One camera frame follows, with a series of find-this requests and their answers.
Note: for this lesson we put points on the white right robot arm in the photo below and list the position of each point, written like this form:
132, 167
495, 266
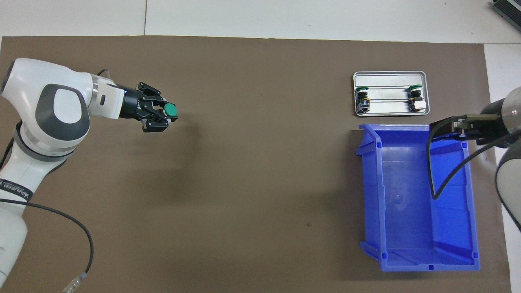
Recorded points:
508, 183

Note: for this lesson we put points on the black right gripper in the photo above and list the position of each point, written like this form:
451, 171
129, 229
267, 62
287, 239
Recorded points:
492, 126

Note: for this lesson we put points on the grey metal tray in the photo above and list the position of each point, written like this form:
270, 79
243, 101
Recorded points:
388, 79

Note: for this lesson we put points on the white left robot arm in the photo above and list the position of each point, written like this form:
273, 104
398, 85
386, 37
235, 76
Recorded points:
24, 122

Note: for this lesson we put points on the brown table mat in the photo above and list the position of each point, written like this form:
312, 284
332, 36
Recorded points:
244, 162

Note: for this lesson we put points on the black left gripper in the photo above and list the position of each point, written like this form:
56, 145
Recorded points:
132, 103

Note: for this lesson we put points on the green push button switch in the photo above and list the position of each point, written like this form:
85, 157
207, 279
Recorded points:
417, 99
171, 110
362, 99

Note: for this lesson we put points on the blue plastic storage bin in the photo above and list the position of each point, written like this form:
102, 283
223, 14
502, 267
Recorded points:
407, 228

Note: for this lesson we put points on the grey finned device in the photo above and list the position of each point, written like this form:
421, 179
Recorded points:
508, 8

